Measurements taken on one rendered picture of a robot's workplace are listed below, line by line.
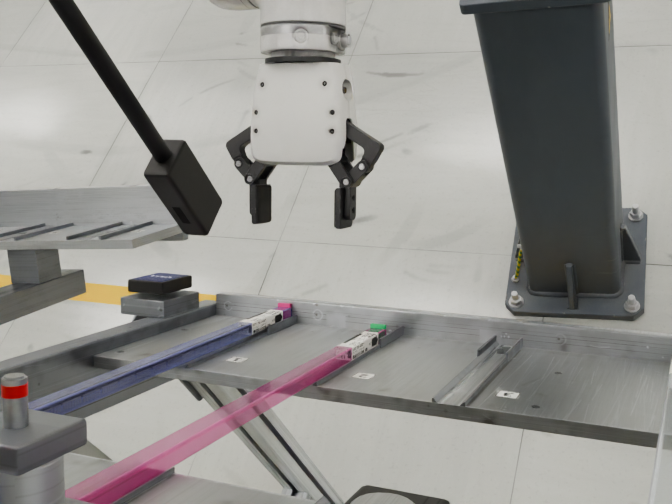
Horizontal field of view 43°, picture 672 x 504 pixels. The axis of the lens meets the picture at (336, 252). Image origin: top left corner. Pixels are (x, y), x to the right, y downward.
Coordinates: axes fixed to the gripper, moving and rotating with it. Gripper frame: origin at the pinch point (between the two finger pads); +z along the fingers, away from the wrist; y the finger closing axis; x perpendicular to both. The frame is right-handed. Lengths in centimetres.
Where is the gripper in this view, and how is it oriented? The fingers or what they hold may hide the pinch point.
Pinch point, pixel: (301, 216)
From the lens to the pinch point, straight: 85.5
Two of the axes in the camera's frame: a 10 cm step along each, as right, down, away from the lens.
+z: -0.1, 9.9, 1.3
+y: -9.2, -0.6, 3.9
